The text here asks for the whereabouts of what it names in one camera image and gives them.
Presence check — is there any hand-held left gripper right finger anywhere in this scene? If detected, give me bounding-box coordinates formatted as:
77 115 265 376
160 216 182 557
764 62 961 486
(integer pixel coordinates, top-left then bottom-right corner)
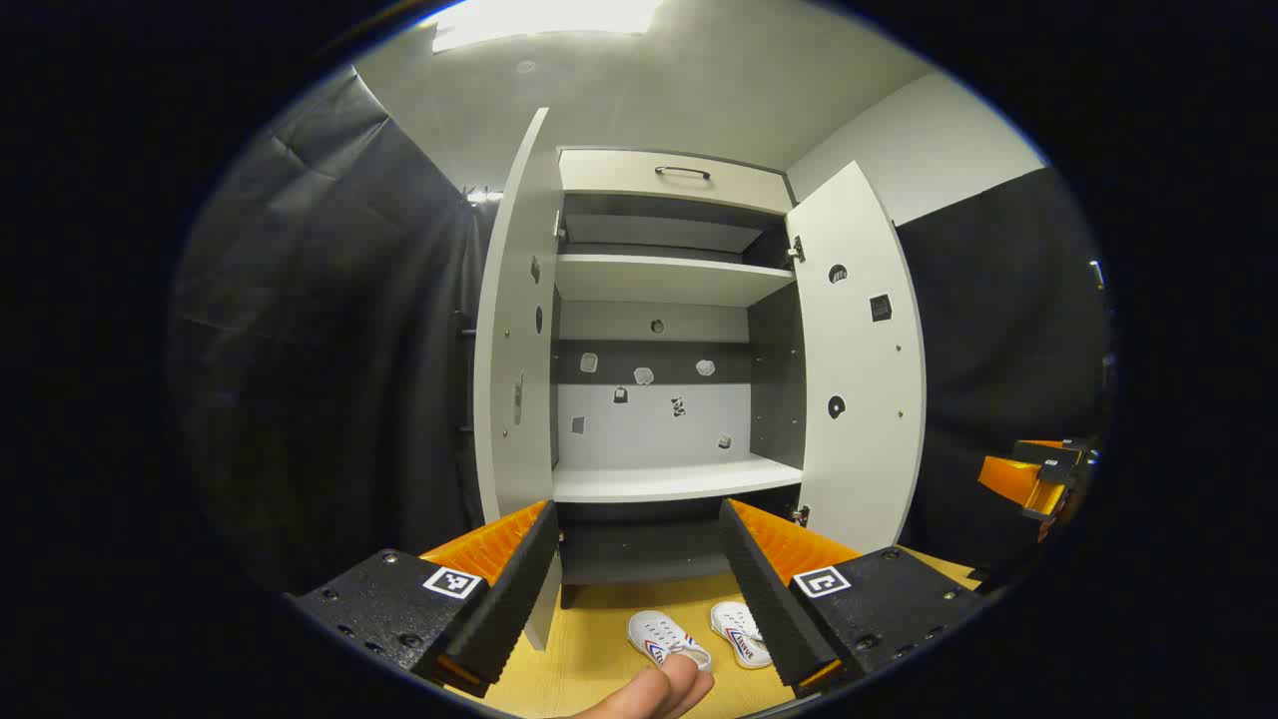
719 497 989 698

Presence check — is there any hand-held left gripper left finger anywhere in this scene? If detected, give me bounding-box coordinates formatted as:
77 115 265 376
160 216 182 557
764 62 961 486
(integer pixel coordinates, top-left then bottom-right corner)
285 499 562 700

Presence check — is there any white canvas shoe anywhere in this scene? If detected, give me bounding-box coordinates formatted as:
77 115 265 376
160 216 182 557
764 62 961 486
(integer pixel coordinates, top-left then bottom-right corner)
710 601 775 670
627 610 712 670

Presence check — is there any white cabinet door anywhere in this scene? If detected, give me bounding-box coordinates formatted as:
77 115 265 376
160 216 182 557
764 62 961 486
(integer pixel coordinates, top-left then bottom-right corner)
472 107 562 652
786 160 928 555

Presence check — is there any white shoe cabinet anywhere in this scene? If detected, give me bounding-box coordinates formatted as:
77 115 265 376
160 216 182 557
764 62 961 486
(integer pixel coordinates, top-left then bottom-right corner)
551 148 808 610

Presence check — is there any white cabinet drawer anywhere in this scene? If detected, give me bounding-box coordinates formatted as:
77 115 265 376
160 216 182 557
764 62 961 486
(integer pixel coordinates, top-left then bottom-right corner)
557 148 795 216

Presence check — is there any black backdrop cloth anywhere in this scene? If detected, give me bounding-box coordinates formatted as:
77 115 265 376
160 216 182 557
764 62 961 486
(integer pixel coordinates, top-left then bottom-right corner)
170 70 500 595
894 168 1114 575

